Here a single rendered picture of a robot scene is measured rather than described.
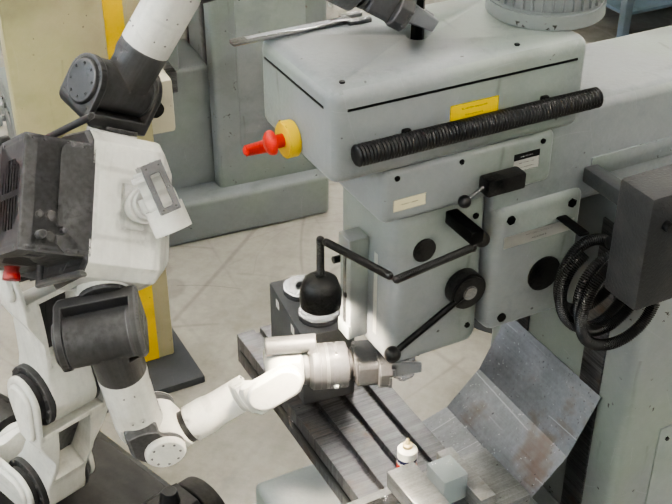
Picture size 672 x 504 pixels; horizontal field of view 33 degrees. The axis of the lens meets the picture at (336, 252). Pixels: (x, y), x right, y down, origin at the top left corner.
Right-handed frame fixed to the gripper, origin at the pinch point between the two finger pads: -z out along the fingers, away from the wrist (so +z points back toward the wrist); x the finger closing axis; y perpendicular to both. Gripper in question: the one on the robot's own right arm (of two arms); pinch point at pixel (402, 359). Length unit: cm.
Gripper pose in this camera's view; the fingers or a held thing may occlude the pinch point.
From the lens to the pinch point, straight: 217.2
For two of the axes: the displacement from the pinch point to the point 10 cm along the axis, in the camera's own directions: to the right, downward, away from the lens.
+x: -1.5, -5.4, 8.3
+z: -9.9, 0.7, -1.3
